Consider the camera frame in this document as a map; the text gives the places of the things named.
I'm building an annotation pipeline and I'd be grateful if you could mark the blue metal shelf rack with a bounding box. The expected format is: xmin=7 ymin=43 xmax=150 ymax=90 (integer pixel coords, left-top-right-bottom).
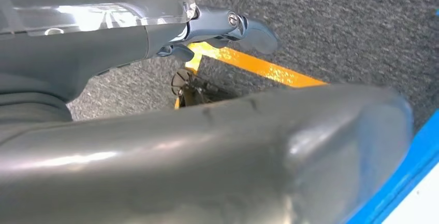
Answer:
xmin=346 ymin=108 xmax=439 ymax=224

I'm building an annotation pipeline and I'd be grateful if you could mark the yellow floor tape square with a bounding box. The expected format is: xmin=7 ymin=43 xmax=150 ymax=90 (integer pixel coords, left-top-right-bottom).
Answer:
xmin=174 ymin=41 xmax=328 ymax=110

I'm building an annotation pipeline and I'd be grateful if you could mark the white plastic bin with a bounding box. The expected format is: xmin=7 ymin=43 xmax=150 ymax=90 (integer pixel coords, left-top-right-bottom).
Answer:
xmin=382 ymin=160 xmax=439 ymax=224

